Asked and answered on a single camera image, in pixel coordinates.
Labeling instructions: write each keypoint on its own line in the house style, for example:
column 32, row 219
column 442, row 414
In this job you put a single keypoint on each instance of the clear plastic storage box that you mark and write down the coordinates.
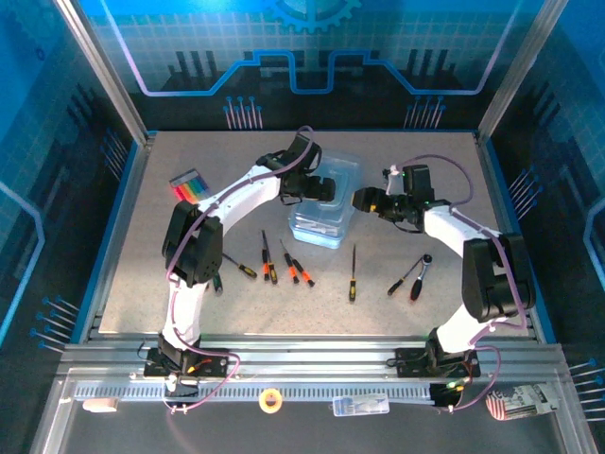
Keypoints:
column 350, row 175

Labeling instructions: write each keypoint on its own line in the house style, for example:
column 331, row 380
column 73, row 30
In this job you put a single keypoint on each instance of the long yellow black screwdriver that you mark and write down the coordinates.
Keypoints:
column 352, row 286

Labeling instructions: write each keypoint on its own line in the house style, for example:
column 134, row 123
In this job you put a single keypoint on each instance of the long orange black screwdriver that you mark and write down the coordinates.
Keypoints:
column 265, row 268

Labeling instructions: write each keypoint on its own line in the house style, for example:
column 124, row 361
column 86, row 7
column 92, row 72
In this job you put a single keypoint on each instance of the short orange black screwdriver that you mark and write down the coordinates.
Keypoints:
column 272, row 273

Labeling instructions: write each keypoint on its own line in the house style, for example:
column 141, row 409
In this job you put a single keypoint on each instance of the short yellow black screwdriver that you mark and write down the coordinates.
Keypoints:
column 247, row 271

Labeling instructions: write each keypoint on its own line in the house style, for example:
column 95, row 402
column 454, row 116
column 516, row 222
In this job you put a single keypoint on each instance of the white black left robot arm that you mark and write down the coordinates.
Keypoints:
column 194, row 246

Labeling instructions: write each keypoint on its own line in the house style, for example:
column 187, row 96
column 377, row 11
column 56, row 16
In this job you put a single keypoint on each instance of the pack of coloured markers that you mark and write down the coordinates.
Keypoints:
column 191, row 188

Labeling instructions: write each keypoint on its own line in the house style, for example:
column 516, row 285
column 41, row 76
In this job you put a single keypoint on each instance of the long red black screwdriver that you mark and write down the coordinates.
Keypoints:
column 291, row 270

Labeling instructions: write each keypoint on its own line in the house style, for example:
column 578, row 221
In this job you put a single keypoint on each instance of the black controller box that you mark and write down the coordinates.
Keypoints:
column 442, row 397

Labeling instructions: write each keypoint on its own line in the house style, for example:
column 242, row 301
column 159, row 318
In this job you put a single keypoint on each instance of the clear plastic label card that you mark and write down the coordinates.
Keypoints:
column 360, row 406

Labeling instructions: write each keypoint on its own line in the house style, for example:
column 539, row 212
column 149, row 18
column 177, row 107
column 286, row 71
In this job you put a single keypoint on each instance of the yellow tape roll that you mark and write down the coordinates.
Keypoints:
column 263, row 401

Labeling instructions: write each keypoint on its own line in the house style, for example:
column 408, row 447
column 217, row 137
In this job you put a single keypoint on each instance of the striped printed packet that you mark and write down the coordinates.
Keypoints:
column 520, row 402

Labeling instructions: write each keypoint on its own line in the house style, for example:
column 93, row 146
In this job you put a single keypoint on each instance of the beige rectangular block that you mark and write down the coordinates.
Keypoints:
column 100, row 405

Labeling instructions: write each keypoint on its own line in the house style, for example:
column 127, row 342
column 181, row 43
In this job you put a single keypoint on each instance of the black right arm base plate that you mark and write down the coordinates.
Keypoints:
column 409, row 361

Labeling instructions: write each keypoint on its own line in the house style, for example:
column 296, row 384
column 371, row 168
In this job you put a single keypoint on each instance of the aluminium frame rail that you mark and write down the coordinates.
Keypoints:
column 307, row 359

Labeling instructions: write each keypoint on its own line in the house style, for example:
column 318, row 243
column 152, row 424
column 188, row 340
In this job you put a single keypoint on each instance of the aluminium frame post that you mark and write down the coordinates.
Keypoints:
column 520, row 71
column 107, row 71

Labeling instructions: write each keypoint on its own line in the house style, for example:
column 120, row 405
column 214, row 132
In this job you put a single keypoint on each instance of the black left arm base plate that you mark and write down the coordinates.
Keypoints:
column 212, row 364

